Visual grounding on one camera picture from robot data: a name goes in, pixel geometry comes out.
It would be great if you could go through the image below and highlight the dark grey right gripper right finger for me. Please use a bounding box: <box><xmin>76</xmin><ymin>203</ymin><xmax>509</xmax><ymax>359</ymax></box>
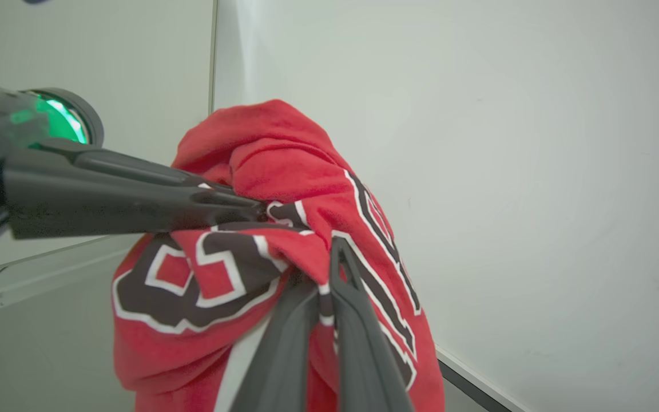
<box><xmin>328</xmin><ymin>237</ymin><xmax>416</xmax><ymax>412</ymax></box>

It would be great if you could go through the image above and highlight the grey metal wall post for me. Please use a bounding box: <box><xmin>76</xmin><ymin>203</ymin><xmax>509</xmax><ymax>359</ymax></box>
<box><xmin>208</xmin><ymin>0</ymin><xmax>220</xmax><ymax>115</ymax></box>

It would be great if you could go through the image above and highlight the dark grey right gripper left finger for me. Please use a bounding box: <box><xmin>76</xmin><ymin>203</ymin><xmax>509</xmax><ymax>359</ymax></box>
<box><xmin>230</xmin><ymin>274</ymin><xmax>321</xmax><ymax>412</ymax></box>

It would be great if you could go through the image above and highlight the red jersey with black lettering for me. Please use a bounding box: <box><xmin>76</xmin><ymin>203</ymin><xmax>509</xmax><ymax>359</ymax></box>
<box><xmin>111</xmin><ymin>98</ymin><xmax>446</xmax><ymax>412</ymax></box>

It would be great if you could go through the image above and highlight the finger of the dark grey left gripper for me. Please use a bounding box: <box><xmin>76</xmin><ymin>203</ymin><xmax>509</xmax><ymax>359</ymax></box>
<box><xmin>37</xmin><ymin>136</ymin><xmax>240</xmax><ymax>199</ymax></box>
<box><xmin>2</xmin><ymin>150</ymin><xmax>268</xmax><ymax>241</ymax></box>

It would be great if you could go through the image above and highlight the white and black baseboard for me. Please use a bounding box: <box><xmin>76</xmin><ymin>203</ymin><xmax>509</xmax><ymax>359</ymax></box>
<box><xmin>434</xmin><ymin>342</ymin><xmax>533</xmax><ymax>412</ymax></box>

